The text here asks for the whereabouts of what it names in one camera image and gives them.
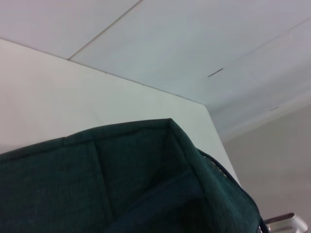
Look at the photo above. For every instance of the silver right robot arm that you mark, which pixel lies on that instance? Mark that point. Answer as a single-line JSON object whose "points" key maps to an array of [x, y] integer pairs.
{"points": [[284, 223]]}

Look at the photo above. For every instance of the dark teal insulated lunch bag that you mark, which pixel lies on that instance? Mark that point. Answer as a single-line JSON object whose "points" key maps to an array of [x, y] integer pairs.
{"points": [[97, 184]]}

